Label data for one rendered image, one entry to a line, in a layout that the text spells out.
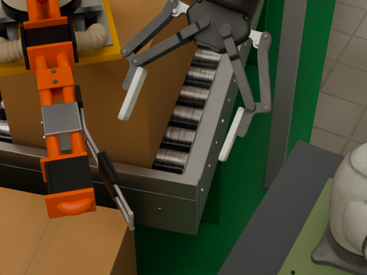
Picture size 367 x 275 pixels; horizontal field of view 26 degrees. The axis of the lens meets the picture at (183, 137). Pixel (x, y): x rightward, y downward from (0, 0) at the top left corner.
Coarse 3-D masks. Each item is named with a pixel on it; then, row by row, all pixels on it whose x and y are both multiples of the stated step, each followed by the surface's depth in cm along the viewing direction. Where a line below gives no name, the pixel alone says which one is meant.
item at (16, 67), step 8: (0, 24) 165; (8, 24) 169; (16, 24) 169; (0, 32) 164; (8, 32) 167; (16, 32) 167; (8, 40) 165; (0, 64) 161; (8, 64) 161; (16, 64) 161; (24, 64) 161; (0, 72) 160; (8, 72) 160; (16, 72) 161; (24, 72) 161
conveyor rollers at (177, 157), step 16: (208, 64) 249; (192, 80) 243; (208, 80) 242; (192, 96) 236; (0, 112) 234; (176, 112) 230; (192, 112) 230; (0, 128) 226; (176, 128) 225; (176, 144) 225; (160, 160) 218; (176, 160) 217
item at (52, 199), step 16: (48, 160) 124; (64, 160) 124; (80, 160) 124; (48, 176) 122; (64, 176) 122; (80, 176) 122; (48, 192) 120; (64, 192) 120; (80, 192) 120; (48, 208) 120
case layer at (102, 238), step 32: (0, 192) 209; (0, 224) 202; (32, 224) 202; (64, 224) 202; (96, 224) 202; (0, 256) 195; (32, 256) 195; (64, 256) 195; (96, 256) 195; (128, 256) 209
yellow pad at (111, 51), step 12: (108, 0) 176; (84, 12) 172; (96, 12) 172; (108, 12) 173; (84, 24) 169; (108, 24) 170; (108, 36) 166; (108, 48) 164; (120, 48) 164; (84, 60) 163; (96, 60) 163; (108, 60) 164
